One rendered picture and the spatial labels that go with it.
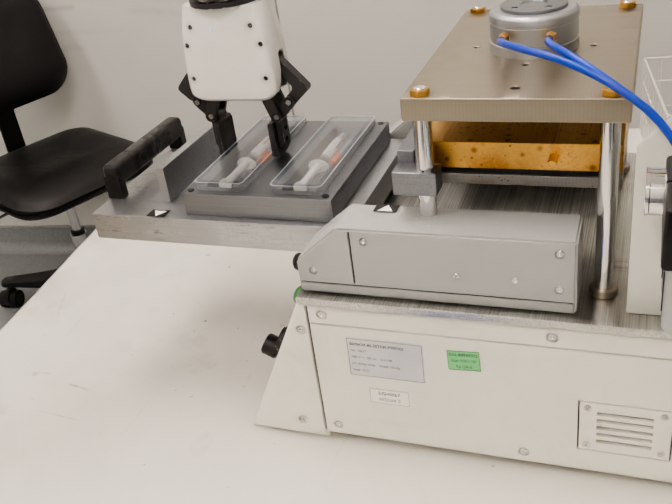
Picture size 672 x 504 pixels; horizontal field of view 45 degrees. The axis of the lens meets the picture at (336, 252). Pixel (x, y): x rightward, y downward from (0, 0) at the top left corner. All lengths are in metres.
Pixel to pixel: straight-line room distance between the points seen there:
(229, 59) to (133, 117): 1.90
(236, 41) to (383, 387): 0.37
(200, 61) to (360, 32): 1.56
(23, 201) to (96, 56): 0.61
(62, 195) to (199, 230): 1.49
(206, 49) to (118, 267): 0.50
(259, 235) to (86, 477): 0.31
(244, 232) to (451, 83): 0.27
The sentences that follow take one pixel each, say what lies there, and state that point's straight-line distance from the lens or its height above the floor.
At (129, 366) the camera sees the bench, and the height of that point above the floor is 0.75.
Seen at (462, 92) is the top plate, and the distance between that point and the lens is 0.68.
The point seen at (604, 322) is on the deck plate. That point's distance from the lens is 0.71.
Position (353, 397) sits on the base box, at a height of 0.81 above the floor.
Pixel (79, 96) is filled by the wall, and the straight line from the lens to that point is 2.80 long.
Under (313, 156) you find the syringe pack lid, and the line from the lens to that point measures 0.86.
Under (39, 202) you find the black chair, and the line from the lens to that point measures 2.31.
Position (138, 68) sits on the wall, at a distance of 2.67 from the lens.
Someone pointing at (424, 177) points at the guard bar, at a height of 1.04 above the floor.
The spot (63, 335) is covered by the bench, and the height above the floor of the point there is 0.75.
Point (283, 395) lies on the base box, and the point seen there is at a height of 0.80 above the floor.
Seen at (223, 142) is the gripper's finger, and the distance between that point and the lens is 0.91.
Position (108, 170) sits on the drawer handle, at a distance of 0.93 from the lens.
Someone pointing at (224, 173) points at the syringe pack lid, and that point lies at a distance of 0.86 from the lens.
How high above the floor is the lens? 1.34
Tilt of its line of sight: 30 degrees down
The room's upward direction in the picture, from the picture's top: 8 degrees counter-clockwise
